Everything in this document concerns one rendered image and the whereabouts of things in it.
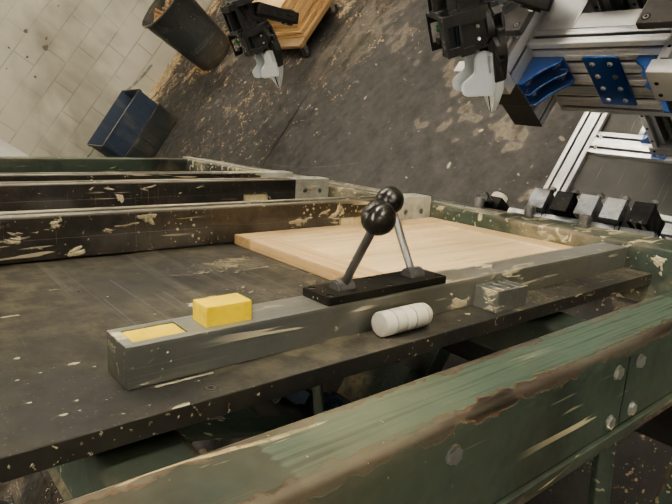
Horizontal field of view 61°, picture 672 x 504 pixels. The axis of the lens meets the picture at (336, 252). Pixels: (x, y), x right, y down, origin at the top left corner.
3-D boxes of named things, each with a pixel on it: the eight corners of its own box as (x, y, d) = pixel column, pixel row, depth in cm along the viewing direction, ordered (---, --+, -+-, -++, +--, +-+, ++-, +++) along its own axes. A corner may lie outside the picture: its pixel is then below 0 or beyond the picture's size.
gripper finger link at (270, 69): (264, 94, 137) (249, 56, 132) (283, 84, 139) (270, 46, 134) (271, 95, 134) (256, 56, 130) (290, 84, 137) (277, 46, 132)
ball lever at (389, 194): (435, 277, 74) (405, 181, 76) (415, 281, 71) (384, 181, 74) (415, 285, 77) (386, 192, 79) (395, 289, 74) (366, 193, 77)
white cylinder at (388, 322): (387, 341, 65) (434, 328, 70) (389, 316, 64) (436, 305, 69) (369, 333, 67) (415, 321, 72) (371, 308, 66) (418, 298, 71)
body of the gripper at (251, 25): (235, 59, 134) (214, 6, 128) (264, 45, 138) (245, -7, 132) (252, 59, 128) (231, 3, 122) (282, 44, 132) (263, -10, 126)
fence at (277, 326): (624, 267, 110) (628, 246, 109) (126, 391, 49) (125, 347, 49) (599, 261, 113) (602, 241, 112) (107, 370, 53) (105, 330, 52)
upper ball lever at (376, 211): (359, 303, 67) (409, 214, 60) (334, 308, 65) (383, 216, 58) (342, 281, 69) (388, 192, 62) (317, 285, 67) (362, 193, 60)
